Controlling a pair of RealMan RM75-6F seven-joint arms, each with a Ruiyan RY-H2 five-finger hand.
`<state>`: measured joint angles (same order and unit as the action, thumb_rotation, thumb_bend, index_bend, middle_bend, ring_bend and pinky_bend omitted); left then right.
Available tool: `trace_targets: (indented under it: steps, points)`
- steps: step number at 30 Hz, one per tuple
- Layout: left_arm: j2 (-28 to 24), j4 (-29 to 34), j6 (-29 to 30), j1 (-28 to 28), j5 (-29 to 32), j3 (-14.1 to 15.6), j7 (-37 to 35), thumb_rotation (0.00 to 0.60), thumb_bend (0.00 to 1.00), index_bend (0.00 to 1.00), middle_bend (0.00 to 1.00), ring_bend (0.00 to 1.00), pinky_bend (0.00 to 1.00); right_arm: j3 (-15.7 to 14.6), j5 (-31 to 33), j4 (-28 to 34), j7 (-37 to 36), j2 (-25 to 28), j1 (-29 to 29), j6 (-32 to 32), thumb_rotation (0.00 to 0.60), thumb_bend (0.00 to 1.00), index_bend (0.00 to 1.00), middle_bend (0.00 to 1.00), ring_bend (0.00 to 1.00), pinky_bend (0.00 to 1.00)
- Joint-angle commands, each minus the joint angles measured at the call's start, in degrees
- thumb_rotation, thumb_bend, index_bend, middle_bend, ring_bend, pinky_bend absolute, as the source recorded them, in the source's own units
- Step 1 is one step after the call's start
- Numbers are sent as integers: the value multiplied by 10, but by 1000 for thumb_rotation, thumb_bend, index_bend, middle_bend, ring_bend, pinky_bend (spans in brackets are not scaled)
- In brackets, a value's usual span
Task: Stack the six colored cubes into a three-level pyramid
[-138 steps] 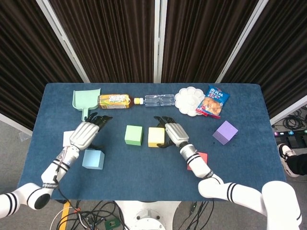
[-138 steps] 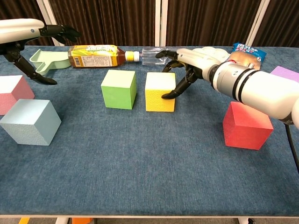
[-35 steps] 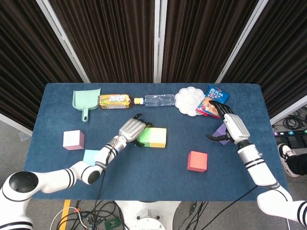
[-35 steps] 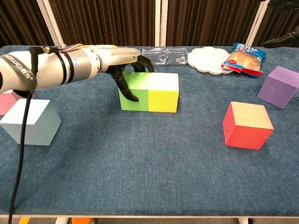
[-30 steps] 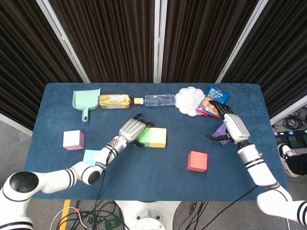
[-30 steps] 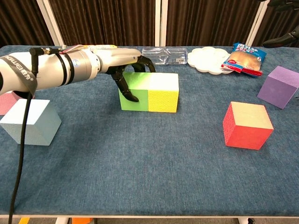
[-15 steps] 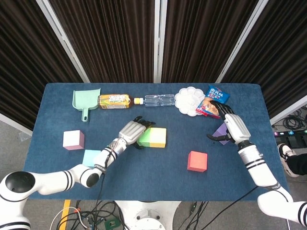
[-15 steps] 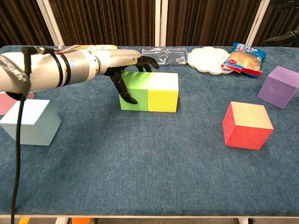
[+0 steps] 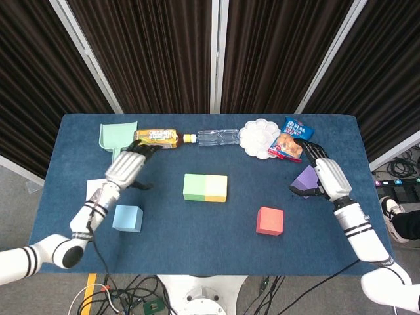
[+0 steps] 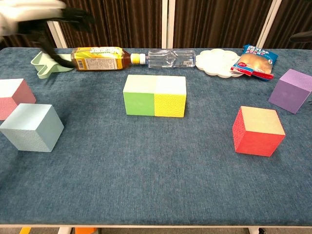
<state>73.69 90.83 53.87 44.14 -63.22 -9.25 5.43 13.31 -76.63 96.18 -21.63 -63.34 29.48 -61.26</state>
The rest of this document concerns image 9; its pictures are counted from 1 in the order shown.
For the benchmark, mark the blue red snack bag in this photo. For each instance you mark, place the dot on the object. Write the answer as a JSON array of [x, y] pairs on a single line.
[[292, 141]]

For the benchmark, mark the purple foam cube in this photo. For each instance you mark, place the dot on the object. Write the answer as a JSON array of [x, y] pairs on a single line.
[[305, 178]]

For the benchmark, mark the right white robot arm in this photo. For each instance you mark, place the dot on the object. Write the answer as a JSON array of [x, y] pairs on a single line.
[[361, 229]]

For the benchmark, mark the person's black trouser leg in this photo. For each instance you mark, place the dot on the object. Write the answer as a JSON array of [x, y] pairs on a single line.
[[408, 224]]

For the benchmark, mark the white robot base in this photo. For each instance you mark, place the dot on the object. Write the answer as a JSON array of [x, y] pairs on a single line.
[[203, 292]]

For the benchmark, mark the white flower-shaped paint palette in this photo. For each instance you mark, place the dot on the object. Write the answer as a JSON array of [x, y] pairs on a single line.
[[257, 138]]

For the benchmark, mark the yellow floor tape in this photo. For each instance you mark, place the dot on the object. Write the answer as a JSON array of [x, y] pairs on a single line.
[[89, 288]]

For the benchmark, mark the dark pleated partition screen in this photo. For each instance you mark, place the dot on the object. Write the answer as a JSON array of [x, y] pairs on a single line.
[[380, 82], [33, 82], [272, 49], [157, 49]]

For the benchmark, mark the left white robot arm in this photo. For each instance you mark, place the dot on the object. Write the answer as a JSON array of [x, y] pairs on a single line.
[[85, 218]]

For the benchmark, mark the blue tablecloth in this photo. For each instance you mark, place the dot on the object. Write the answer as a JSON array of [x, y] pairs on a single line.
[[203, 243]]

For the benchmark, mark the tea bottle yellow label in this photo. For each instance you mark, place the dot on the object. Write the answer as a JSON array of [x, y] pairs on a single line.
[[157, 136]]

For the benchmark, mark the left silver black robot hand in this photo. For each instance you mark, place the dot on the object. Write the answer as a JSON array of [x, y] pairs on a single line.
[[126, 167]]

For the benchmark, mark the power strip with lit switches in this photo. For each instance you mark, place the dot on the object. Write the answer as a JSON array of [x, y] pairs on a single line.
[[397, 181]]

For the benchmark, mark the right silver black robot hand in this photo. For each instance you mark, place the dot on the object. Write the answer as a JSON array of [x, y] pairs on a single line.
[[333, 178]]

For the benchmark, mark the light green plastic dustpan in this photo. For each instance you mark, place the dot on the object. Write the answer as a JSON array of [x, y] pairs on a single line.
[[115, 134]]

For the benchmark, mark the light blue foam cube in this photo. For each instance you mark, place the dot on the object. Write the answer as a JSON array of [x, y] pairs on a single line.
[[126, 218]]

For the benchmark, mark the clear plastic water bottle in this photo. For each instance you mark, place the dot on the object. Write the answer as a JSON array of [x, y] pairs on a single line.
[[218, 137]]

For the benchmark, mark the red foam cube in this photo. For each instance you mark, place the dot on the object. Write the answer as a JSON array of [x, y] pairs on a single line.
[[269, 220]]

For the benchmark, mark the green circuit board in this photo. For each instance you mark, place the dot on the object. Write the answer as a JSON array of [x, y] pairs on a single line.
[[153, 306]]

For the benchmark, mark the white black sneaker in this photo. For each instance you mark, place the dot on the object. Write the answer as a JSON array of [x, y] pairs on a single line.
[[390, 210]]

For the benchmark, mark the black foot pedal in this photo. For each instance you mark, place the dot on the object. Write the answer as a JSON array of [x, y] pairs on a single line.
[[405, 193]]

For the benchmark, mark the green foam cube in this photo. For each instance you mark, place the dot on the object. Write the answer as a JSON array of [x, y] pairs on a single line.
[[194, 185]]

